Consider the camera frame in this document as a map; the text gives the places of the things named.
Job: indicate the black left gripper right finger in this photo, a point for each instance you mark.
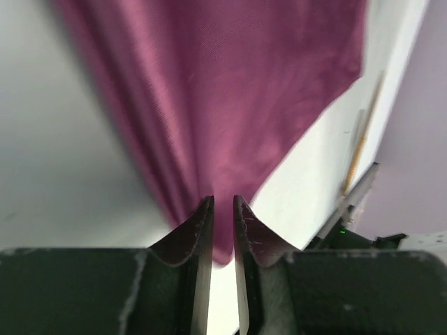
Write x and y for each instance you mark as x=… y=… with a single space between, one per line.
x=282 y=290

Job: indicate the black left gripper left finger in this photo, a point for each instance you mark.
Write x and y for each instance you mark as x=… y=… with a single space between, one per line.
x=163 y=289

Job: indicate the magenta satin napkin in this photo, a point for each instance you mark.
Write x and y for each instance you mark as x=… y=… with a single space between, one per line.
x=210 y=96

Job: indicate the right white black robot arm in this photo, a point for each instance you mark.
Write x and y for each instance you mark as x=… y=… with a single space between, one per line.
x=346 y=239

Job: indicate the gold butter knife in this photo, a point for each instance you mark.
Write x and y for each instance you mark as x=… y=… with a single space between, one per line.
x=368 y=119

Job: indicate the silver metal fork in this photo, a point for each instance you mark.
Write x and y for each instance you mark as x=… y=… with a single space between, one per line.
x=356 y=134

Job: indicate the aluminium front rail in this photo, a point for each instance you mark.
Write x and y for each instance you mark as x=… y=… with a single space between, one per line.
x=341 y=216

